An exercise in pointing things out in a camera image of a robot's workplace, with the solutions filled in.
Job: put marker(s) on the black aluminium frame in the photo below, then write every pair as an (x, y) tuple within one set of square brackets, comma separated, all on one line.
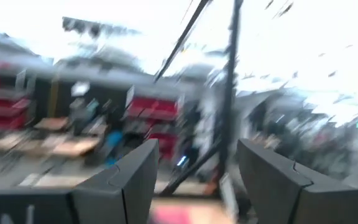
[(229, 93)]

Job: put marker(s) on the white paper sign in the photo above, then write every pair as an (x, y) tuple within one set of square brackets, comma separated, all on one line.
[(79, 88)]

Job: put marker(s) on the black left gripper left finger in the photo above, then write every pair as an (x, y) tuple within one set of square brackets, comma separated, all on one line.
[(120, 193)]

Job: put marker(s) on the blue container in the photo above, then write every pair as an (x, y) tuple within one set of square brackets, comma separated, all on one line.
[(114, 138)]

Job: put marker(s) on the silver aluminium bracket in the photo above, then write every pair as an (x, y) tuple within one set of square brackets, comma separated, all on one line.
[(228, 193)]

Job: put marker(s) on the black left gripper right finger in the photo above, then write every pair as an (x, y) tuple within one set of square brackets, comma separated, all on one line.
[(269, 186)]

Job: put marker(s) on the wooden desk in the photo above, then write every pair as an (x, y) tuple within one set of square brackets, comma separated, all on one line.
[(73, 146)]

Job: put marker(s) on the red plastic bin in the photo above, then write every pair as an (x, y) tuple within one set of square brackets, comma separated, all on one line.
[(172, 215)]

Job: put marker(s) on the grey metal shelving unit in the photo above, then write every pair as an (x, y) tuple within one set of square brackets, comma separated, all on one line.
[(154, 109)]

